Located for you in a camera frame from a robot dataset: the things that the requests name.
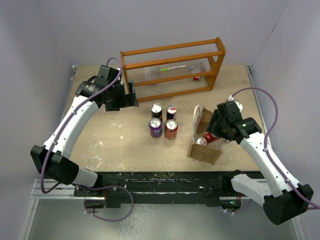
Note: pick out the purple soda can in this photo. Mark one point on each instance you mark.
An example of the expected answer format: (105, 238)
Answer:
(155, 127)
(201, 141)

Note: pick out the orange wooden shelf rack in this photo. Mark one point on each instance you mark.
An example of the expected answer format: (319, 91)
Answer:
(173, 70)

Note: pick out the green white marker pen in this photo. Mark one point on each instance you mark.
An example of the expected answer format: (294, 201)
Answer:
(172, 68)

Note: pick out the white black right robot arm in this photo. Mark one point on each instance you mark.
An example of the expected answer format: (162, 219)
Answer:
(283, 197)

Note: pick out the red white small box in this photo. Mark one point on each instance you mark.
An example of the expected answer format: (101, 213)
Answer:
(196, 78)

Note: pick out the grey metal clips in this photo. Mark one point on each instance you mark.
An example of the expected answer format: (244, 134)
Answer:
(195, 68)

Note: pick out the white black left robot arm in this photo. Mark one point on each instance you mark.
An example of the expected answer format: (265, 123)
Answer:
(52, 158)

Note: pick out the white can red tab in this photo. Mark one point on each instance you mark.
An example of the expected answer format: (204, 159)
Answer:
(171, 113)

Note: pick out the black beverage can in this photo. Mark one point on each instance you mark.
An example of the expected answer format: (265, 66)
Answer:
(156, 111)

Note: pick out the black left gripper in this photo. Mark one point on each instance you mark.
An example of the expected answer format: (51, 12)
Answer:
(129, 98)

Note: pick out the brown canvas tote bag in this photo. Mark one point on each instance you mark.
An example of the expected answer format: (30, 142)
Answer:
(204, 153)

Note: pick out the red soda can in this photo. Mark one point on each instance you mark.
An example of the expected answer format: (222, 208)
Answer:
(171, 129)
(210, 138)

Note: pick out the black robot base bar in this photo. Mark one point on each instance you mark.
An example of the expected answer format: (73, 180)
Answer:
(207, 188)

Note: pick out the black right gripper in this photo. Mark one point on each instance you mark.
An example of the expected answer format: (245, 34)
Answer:
(216, 117)

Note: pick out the aluminium front frame rail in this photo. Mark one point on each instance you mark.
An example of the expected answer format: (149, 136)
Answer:
(50, 192)

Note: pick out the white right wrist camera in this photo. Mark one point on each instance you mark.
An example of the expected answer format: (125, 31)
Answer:
(238, 104)

